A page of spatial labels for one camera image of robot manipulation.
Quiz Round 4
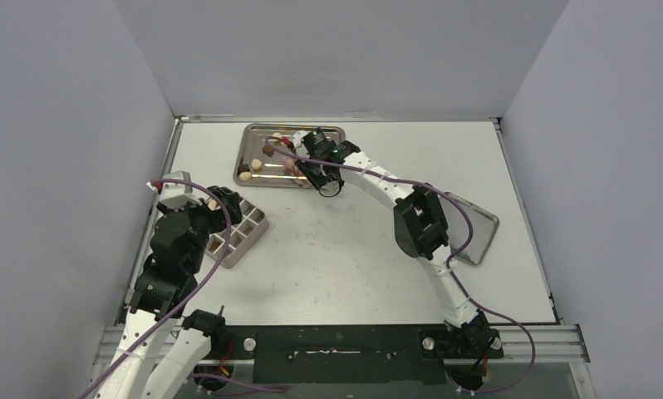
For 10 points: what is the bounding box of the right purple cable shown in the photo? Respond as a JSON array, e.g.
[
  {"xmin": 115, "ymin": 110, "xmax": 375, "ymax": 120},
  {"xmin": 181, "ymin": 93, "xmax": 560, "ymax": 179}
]
[{"xmin": 264, "ymin": 137, "xmax": 538, "ymax": 396}]

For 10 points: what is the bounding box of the purple cable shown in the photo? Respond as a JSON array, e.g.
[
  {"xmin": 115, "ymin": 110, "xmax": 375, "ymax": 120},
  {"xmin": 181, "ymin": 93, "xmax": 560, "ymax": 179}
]
[
  {"xmin": 78, "ymin": 177, "xmax": 233, "ymax": 399},
  {"xmin": 264, "ymin": 137, "xmax": 538, "ymax": 396}
]

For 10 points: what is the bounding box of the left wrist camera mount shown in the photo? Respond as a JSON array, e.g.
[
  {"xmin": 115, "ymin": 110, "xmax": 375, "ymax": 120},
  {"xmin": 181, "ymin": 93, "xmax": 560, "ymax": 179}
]
[{"xmin": 146, "ymin": 182, "xmax": 199, "ymax": 211}]

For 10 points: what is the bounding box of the steel chocolate tray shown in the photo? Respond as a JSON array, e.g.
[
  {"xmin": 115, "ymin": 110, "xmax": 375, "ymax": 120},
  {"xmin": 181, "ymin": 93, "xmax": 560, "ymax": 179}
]
[{"xmin": 233, "ymin": 123, "xmax": 346, "ymax": 189}]

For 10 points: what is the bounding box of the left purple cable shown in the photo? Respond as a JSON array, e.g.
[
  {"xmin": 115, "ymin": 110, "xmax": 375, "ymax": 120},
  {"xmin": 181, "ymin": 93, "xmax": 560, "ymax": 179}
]
[{"xmin": 78, "ymin": 177, "xmax": 233, "ymax": 399}]

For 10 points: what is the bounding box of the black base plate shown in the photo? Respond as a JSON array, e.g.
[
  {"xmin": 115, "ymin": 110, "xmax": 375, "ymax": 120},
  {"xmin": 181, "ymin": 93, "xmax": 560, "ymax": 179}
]
[{"xmin": 194, "ymin": 324, "xmax": 504, "ymax": 391}]

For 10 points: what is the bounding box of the dark brown square chocolate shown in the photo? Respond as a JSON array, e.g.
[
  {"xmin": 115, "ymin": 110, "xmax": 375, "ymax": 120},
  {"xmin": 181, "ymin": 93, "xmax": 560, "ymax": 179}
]
[{"xmin": 237, "ymin": 164, "xmax": 251, "ymax": 174}]

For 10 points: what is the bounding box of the metal tin lid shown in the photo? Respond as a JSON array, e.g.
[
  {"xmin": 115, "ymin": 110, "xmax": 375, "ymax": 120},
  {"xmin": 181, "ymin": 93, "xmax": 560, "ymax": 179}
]
[{"xmin": 441, "ymin": 192, "xmax": 499, "ymax": 267}]

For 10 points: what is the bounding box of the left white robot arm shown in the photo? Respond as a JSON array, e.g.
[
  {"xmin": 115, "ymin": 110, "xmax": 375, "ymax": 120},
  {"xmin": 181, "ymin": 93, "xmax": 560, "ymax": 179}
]
[{"xmin": 81, "ymin": 178, "xmax": 243, "ymax": 398}]

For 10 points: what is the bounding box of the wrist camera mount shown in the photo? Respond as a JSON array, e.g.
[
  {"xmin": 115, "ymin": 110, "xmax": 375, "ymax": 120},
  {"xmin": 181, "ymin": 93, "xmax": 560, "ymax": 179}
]
[
  {"xmin": 283, "ymin": 131, "xmax": 310, "ymax": 151},
  {"xmin": 146, "ymin": 182, "xmax": 199, "ymax": 211}
]

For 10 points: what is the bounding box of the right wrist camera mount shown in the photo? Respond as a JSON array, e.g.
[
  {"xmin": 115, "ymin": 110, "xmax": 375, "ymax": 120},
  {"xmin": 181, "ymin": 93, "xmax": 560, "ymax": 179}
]
[{"xmin": 283, "ymin": 131, "xmax": 310, "ymax": 151}]

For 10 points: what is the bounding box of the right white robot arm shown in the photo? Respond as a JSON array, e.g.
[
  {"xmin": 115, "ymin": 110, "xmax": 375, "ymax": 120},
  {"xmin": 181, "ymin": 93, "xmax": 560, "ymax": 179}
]
[{"xmin": 284, "ymin": 129, "xmax": 503, "ymax": 360}]

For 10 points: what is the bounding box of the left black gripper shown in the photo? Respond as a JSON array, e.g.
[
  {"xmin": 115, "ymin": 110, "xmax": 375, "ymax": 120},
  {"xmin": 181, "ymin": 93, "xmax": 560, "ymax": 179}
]
[{"xmin": 160, "ymin": 185, "xmax": 241, "ymax": 273}]

